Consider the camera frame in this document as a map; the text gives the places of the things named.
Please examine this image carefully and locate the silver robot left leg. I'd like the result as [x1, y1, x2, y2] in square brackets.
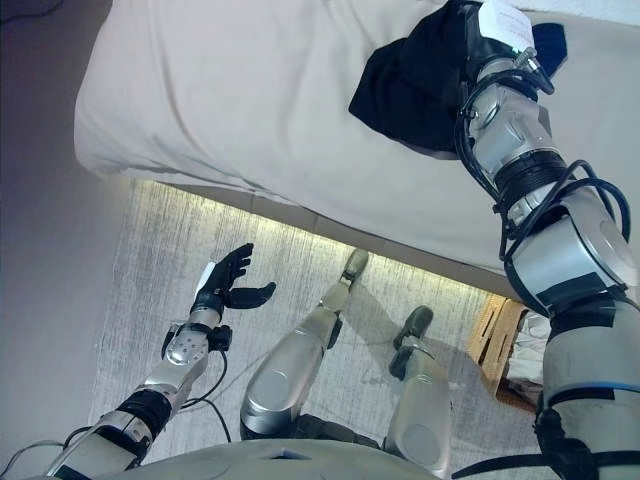
[239, 248, 370, 441]

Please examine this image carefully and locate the silver robot right leg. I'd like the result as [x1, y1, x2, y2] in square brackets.
[382, 305, 454, 479]

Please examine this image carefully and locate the brown wicker basket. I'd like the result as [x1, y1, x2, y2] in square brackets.
[467, 294, 551, 414]

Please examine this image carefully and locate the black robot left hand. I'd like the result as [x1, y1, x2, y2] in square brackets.
[192, 243, 277, 314]

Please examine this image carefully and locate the beige garment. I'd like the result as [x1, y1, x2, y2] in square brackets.
[509, 307, 551, 386]

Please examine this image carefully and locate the silver robot leg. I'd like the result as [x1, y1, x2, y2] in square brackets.
[239, 248, 370, 441]
[382, 305, 454, 479]

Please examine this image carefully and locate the black garment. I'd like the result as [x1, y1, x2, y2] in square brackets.
[348, 0, 570, 160]

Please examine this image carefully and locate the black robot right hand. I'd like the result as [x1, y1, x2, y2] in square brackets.
[459, 0, 536, 66]

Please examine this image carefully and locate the bed with beige cover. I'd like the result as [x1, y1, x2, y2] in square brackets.
[73, 0, 640, 304]

